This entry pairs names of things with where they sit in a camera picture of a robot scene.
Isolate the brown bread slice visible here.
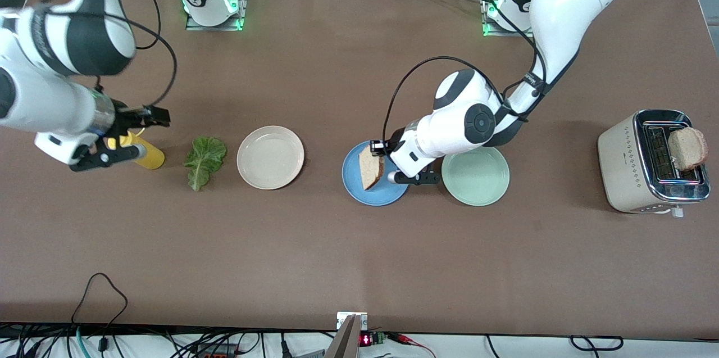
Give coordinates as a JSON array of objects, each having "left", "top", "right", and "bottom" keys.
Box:
[
  {"left": 667, "top": 128, "right": 709, "bottom": 172},
  {"left": 359, "top": 145, "right": 386, "bottom": 192}
]

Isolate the yellow mustard squeeze bottle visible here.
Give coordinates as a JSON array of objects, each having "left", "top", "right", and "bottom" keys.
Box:
[{"left": 107, "top": 128, "right": 166, "bottom": 170}]

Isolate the green lettuce leaf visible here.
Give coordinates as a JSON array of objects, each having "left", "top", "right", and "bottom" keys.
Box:
[{"left": 183, "top": 135, "right": 228, "bottom": 192}]

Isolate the blue round plate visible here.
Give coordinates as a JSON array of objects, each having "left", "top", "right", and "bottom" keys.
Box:
[{"left": 342, "top": 140, "right": 411, "bottom": 207}]

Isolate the light green round plate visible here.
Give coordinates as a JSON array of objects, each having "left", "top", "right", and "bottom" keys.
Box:
[{"left": 441, "top": 146, "right": 511, "bottom": 207}]

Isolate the beige round plate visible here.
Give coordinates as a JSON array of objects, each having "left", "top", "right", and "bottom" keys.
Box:
[{"left": 236, "top": 125, "right": 305, "bottom": 190}]

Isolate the grey metal bar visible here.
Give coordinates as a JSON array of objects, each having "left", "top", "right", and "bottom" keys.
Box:
[{"left": 323, "top": 315, "right": 362, "bottom": 358}]

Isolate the cream chrome toaster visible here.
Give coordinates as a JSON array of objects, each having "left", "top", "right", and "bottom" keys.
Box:
[{"left": 597, "top": 109, "right": 712, "bottom": 218}]

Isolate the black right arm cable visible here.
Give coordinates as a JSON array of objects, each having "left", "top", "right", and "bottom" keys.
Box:
[{"left": 34, "top": 0, "right": 179, "bottom": 109}]

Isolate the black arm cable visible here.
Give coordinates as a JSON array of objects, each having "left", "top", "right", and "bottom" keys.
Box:
[
  {"left": 34, "top": 0, "right": 179, "bottom": 109},
  {"left": 382, "top": 0, "right": 554, "bottom": 148}
]

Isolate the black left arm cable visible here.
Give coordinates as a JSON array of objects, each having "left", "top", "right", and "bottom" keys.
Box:
[{"left": 382, "top": 0, "right": 554, "bottom": 148}]

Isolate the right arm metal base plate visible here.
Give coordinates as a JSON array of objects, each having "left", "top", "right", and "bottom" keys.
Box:
[{"left": 185, "top": 0, "right": 249, "bottom": 31}]

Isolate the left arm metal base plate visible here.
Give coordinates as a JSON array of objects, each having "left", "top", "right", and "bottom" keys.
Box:
[{"left": 481, "top": 0, "right": 541, "bottom": 38}]

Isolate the thin black looped cable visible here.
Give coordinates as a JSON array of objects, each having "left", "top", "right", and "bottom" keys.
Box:
[{"left": 71, "top": 272, "right": 129, "bottom": 326}]

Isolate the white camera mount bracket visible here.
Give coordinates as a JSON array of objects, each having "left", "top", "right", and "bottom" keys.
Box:
[{"left": 336, "top": 311, "right": 368, "bottom": 331}]

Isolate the red clip lead wire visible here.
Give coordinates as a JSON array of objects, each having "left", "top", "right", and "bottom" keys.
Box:
[{"left": 386, "top": 333, "right": 438, "bottom": 358}]

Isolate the teal cable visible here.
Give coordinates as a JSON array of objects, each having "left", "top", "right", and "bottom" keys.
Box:
[{"left": 75, "top": 327, "right": 92, "bottom": 358}]

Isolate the black coiled cable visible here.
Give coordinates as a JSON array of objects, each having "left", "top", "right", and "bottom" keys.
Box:
[{"left": 570, "top": 335, "right": 625, "bottom": 352}]

